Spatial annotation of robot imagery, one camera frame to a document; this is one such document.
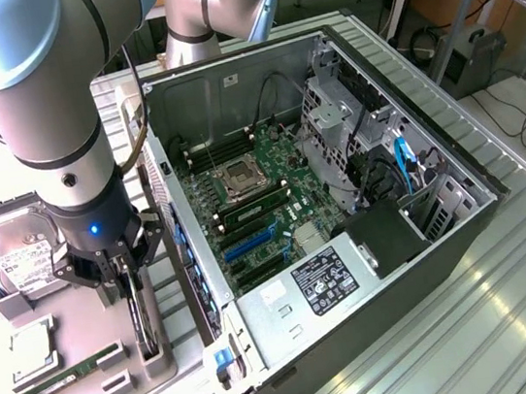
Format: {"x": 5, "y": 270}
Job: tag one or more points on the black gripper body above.
{"x": 95, "y": 220}

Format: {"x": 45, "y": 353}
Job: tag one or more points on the graphics card with fan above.
{"x": 142, "y": 317}

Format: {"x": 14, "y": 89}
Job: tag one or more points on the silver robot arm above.
{"x": 45, "y": 115}

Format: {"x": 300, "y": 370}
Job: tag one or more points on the grey parts rack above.
{"x": 81, "y": 330}

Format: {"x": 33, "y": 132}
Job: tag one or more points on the silver hard disk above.
{"x": 11, "y": 252}

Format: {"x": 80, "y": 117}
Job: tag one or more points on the silver CPU chip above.
{"x": 31, "y": 352}

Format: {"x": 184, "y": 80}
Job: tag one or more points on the loose green RAM stick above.
{"x": 83, "y": 366}

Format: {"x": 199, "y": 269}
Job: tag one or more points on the black long expansion slot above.
{"x": 265, "y": 280}
{"x": 244, "y": 235}
{"x": 258, "y": 267}

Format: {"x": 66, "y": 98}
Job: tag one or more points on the blue expansion slot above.
{"x": 248, "y": 248}

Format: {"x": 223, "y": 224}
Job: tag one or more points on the socket locking lever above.
{"x": 210, "y": 155}

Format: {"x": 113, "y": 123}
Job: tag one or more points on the installed green RAM stick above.
{"x": 250, "y": 212}

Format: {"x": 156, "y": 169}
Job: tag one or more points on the black RAM slot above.
{"x": 219, "y": 147}
{"x": 220, "y": 153}
{"x": 221, "y": 159}

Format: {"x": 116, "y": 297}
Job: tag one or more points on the metal CPU socket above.
{"x": 241, "y": 180}

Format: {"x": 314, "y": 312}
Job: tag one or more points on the blue case latch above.
{"x": 222, "y": 359}

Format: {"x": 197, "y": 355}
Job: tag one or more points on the silver power supply unit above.
{"x": 280, "y": 322}

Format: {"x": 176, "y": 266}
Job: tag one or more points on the silver chipset heatsink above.
{"x": 308, "y": 238}

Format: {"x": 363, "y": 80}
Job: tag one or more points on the green motherboard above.
{"x": 305, "y": 186}

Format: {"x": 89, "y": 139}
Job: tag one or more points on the white case sticker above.
{"x": 231, "y": 80}

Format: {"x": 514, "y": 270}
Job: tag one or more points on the silver metal disk bay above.
{"x": 338, "y": 172}

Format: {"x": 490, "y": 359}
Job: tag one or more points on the open black PC case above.
{"x": 408, "y": 323}

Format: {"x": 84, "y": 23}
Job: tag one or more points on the black floor machine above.
{"x": 474, "y": 64}

